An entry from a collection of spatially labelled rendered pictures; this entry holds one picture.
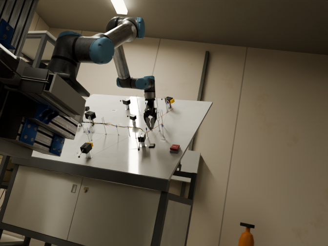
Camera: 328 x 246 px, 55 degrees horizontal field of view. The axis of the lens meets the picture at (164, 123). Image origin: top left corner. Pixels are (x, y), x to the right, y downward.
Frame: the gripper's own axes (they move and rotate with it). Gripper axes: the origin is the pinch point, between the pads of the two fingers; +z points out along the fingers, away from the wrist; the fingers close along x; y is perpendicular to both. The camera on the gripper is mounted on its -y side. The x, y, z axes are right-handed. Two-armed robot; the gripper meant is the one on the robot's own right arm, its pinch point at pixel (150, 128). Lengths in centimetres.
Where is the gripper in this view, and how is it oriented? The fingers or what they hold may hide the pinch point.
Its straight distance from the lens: 214.0
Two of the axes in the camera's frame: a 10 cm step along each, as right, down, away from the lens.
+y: 1.8, -0.8, 9.8
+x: -9.8, 0.3, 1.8
